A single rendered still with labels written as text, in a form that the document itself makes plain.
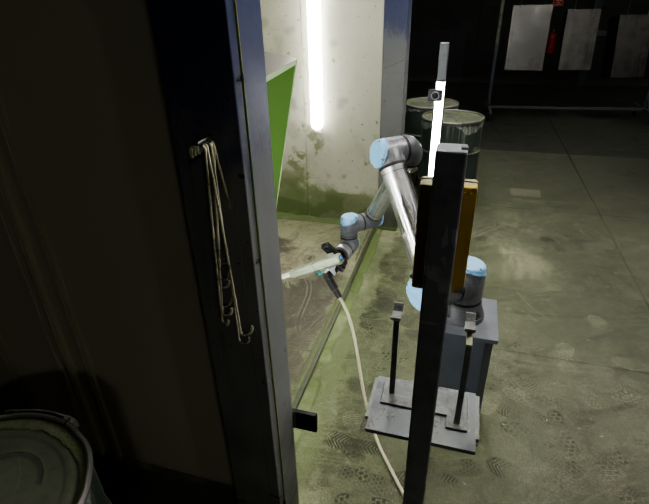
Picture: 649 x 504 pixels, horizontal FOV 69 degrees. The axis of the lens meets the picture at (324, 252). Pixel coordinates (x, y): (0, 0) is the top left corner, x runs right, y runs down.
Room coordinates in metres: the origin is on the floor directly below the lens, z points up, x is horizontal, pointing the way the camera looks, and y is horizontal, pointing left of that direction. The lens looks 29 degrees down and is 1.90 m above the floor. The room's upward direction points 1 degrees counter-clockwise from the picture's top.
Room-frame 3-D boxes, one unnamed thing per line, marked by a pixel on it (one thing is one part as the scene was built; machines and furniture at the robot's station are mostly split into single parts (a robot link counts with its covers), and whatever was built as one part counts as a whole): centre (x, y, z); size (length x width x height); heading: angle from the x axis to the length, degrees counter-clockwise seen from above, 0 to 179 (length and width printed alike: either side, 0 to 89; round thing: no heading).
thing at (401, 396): (1.03, -0.29, 0.95); 0.26 x 0.15 x 0.32; 73
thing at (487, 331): (1.69, -0.60, 0.32); 0.31 x 0.31 x 0.64; 73
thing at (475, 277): (1.69, -0.60, 0.83); 0.17 x 0.15 x 0.18; 118
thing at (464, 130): (4.43, -1.23, 0.44); 0.59 x 0.58 x 0.89; 177
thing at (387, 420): (1.01, -0.29, 0.78); 0.31 x 0.23 x 0.01; 73
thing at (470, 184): (0.93, -0.27, 1.42); 0.12 x 0.06 x 0.26; 73
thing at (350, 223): (2.22, -0.14, 0.84); 0.12 x 0.09 x 0.12; 118
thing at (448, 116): (4.43, -1.23, 0.86); 0.54 x 0.54 x 0.01
